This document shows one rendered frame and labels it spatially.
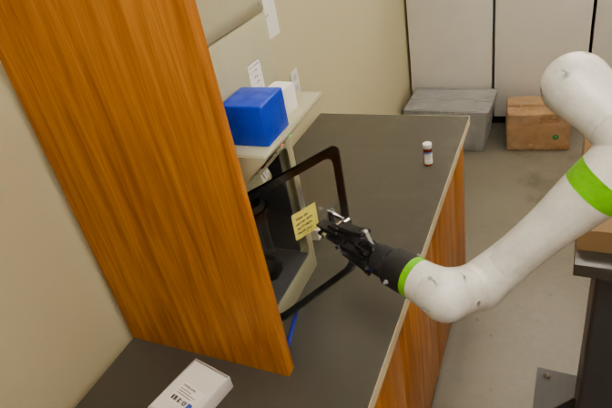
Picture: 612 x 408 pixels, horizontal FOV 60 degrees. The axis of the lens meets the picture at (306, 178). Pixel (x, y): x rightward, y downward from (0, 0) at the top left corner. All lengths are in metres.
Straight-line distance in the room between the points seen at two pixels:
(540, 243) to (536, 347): 1.57
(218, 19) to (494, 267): 0.75
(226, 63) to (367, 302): 0.75
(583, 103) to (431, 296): 0.45
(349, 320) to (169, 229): 0.55
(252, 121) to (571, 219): 0.63
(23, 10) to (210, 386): 0.90
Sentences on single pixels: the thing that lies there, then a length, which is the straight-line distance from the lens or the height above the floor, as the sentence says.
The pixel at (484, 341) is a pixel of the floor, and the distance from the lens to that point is 2.66.
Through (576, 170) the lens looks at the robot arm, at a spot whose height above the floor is 1.43.
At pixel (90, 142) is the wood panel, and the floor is 1.57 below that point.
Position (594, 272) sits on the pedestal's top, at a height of 0.92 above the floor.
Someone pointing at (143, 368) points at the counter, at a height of 0.94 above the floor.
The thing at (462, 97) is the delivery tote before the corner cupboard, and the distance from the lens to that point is 4.09.
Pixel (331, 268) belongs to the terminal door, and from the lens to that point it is 1.45.
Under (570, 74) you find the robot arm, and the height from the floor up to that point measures 1.59.
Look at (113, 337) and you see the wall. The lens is 1.61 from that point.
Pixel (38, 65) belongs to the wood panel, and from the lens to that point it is 1.18.
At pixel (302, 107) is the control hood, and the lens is 1.23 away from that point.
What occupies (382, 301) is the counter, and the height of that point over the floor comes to 0.94.
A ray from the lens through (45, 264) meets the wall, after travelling 1.40.
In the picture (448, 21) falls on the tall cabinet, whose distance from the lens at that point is 4.12.
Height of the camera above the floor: 1.99
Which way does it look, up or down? 31 degrees down
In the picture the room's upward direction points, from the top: 11 degrees counter-clockwise
